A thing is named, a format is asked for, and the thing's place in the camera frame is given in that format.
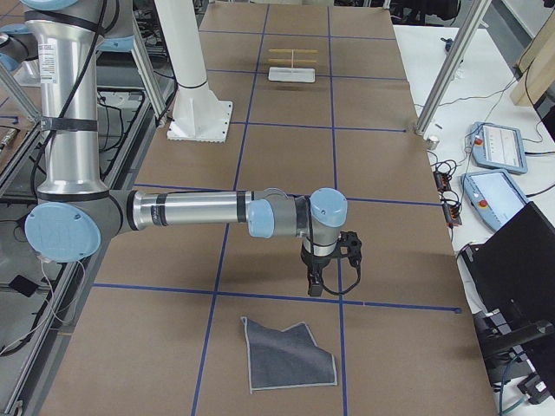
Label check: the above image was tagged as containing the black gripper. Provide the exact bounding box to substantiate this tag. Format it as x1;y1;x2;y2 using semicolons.
300;247;339;296

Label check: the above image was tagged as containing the grey towel with white hem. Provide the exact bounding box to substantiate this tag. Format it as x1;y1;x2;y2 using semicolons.
241;316;338;393

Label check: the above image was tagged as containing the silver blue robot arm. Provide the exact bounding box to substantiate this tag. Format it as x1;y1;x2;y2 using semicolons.
24;1;362;296

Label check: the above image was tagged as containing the white rack with wooden bars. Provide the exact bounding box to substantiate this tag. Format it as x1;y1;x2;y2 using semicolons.
268;49;319;83

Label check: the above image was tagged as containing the near orange black connector box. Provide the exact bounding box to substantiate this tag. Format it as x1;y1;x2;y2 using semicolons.
441;203;462;228

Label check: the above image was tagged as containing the orange black connector box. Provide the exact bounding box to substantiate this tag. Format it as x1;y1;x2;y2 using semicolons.
441;203;462;228
433;172;451;192

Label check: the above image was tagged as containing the far orange black connector box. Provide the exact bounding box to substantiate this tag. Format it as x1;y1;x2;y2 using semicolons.
433;172;451;192

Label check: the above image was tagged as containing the near teach pendant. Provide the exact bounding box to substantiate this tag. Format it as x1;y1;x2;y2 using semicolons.
460;168;529;231

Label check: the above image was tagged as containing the teach pendant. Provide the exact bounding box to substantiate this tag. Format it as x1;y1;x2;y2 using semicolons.
460;168;529;231
470;121;528;174

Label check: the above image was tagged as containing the far teach pendant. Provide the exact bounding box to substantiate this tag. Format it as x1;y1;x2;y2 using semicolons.
470;121;528;174

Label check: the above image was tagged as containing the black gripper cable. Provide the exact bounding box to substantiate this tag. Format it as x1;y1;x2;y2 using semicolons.
319;255;363;296

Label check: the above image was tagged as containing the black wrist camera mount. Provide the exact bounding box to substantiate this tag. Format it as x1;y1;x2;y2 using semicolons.
333;231;362;268

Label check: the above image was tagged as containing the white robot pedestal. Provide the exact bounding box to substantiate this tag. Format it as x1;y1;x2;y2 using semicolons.
155;0;233;143

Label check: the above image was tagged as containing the aluminium frame post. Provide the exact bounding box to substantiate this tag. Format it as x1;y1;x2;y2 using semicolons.
415;0;492;136

